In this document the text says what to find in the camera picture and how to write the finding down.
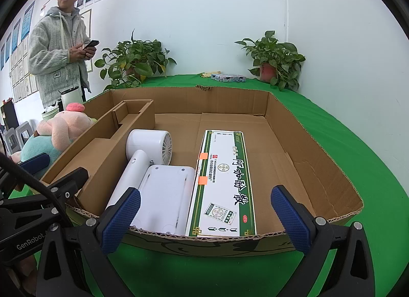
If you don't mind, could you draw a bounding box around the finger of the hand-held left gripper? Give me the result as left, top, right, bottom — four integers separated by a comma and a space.
17, 152, 52, 174
41, 167, 89, 204

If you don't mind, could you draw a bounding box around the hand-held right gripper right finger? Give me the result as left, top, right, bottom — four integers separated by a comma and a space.
270, 185, 376, 297

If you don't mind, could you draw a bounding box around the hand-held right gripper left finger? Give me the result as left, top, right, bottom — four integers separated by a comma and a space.
36, 186, 142, 297

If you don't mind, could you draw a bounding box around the pink pig plush toy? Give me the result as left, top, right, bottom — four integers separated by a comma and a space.
11, 103, 98, 170

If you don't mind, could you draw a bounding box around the white device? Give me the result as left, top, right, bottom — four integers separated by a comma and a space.
129, 165, 196, 235

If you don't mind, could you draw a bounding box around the brown cardboard box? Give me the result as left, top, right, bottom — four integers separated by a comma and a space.
41, 86, 364, 257

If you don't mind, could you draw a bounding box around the white and green medicine box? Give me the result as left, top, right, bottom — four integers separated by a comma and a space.
185, 130, 257, 237

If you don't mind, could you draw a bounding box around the white hair dryer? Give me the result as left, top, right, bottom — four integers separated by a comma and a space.
105, 129, 173, 217

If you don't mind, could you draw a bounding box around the grey plastic stool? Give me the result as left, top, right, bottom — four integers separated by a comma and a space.
16, 121, 34, 144
5, 127, 20, 153

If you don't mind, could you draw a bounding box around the white cup with green pattern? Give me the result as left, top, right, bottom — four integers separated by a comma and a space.
41, 106, 60, 122

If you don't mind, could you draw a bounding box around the dark cabinet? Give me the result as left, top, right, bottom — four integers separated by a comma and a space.
0, 102, 16, 131

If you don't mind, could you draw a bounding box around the green tablecloth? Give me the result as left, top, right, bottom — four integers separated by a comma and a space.
8, 75, 409, 297

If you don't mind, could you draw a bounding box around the leafy potted plant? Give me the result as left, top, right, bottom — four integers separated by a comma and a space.
95, 30, 177, 91

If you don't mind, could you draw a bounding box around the blue patterned tissue packet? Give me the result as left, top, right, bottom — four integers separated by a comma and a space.
211, 74, 246, 83

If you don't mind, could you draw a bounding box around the potted plant in red pot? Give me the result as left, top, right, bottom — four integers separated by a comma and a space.
235, 30, 305, 92

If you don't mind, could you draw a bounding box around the thick black cable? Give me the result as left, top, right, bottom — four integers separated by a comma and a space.
0, 153, 72, 227

